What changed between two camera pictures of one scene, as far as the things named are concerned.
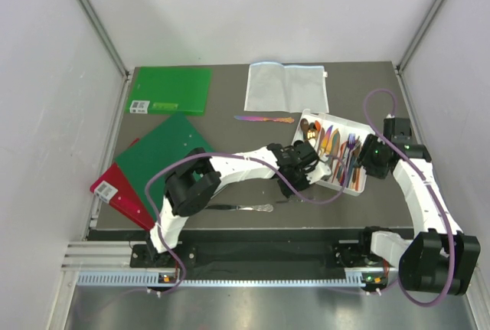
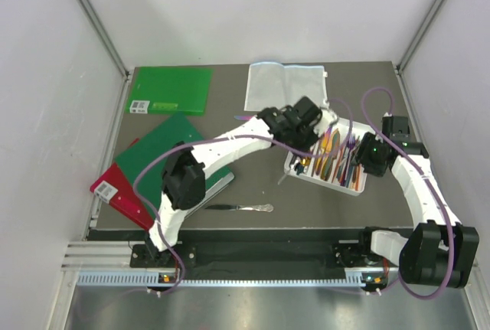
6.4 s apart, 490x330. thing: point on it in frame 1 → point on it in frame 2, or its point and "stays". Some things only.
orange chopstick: x=357 y=179 stays
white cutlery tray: x=338 y=142 stays
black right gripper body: x=372 y=158 stays
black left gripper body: x=299 y=179 → x=305 y=137
